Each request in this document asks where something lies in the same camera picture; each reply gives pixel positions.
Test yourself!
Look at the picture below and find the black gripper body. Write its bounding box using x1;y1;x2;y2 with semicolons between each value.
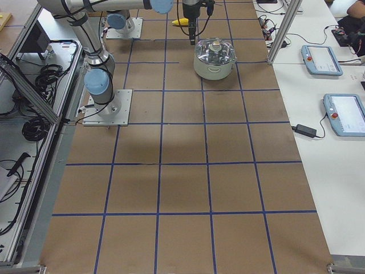
182;0;199;20

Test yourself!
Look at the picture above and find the yellow corn cob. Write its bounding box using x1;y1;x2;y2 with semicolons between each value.
172;18;189;27

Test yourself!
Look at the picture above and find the glass pot lid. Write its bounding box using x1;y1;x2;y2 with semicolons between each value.
194;38;237;66

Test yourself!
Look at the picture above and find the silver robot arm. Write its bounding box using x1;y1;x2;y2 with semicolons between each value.
107;10;135;34
38;1;175;118

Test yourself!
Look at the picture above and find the pale green electric pot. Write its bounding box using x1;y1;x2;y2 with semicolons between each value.
193;55;236;80

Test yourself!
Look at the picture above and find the far teach pendant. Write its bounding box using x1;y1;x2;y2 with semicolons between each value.
301;45;343;76

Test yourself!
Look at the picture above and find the teach pendant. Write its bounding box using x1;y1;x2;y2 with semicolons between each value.
301;45;343;76
323;94;364;137

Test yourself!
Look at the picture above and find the black power adapter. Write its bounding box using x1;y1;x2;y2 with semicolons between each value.
292;124;317;138

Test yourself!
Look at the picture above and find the near teach pendant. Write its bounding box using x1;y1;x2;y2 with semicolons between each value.
323;94;364;137

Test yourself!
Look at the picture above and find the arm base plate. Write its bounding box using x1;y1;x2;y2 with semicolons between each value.
82;89;133;126
106;14;143;40

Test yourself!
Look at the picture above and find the aluminium frame post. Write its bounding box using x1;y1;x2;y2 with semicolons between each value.
267;0;302;65

